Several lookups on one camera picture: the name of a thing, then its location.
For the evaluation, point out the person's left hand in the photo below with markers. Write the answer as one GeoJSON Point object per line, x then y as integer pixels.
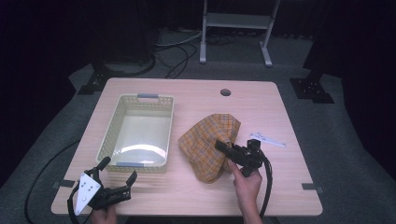
{"type": "Point", "coordinates": [104, 216]}

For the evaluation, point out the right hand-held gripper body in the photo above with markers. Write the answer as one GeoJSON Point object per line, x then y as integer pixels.
{"type": "Point", "coordinates": [249, 157]}

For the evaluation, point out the person's right hand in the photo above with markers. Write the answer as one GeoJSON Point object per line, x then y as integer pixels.
{"type": "Point", "coordinates": [247, 188]}

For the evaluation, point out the black tape strip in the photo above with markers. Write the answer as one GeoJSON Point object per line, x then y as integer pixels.
{"type": "Point", "coordinates": [311, 187]}

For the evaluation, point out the cream perforated plastic basket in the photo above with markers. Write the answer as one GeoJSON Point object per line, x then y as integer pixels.
{"type": "Point", "coordinates": [107, 146]}

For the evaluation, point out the white metal stand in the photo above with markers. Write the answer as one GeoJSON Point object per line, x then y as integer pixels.
{"type": "Point", "coordinates": [236, 20]}

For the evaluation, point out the orange plaid cloth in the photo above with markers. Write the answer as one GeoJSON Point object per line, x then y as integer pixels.
{"type": "Point", "coordinates": [205, 146]}

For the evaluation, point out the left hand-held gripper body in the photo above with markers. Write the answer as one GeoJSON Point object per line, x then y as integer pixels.
{"type": "Point", "coordinates": [85, 193]}

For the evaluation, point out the black stand base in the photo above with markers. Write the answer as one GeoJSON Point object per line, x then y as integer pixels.
{"type": "Point", "coordinates": [311, 90]}
{"type": "Point", "coordinates": [96, 82]}

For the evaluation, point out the dark round table grommet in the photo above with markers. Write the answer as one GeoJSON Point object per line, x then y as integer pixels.
{"type": "Point", "coordinates": [225, 92]}

